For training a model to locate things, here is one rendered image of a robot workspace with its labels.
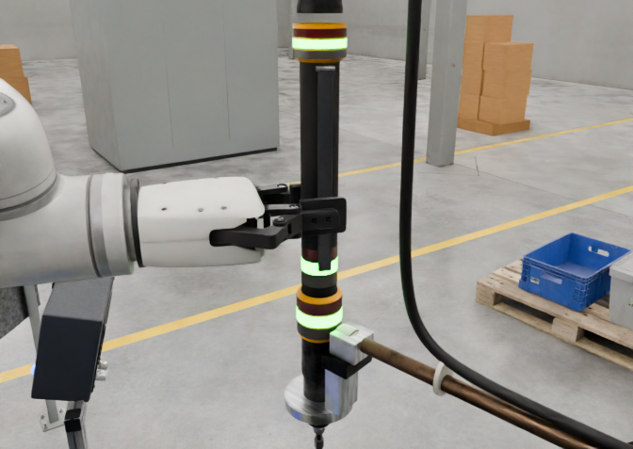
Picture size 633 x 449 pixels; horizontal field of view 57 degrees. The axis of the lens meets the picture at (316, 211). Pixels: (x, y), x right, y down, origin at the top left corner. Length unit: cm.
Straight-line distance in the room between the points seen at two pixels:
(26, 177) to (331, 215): 23
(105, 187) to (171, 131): 628
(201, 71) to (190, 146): 86
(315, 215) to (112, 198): 16
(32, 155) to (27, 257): 8
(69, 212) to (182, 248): 9
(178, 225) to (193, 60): 631
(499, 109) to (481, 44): 94
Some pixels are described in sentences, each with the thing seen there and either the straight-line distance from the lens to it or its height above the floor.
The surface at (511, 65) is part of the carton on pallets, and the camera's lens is 862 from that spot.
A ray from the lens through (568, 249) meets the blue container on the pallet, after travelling 421.
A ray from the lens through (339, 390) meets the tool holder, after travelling 57.
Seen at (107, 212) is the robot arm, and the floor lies 166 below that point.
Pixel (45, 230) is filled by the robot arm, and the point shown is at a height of 165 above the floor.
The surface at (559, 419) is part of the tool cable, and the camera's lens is 47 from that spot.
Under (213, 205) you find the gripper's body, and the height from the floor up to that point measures 166.
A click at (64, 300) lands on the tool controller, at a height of 125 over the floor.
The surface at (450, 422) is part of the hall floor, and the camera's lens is 288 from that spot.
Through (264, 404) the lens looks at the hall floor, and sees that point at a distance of 292.
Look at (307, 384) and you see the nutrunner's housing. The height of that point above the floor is 145.
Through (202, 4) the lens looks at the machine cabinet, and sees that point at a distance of 678.
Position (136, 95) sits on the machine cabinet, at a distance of 658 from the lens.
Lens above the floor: 181
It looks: 20 degrees down
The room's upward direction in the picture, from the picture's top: straight up
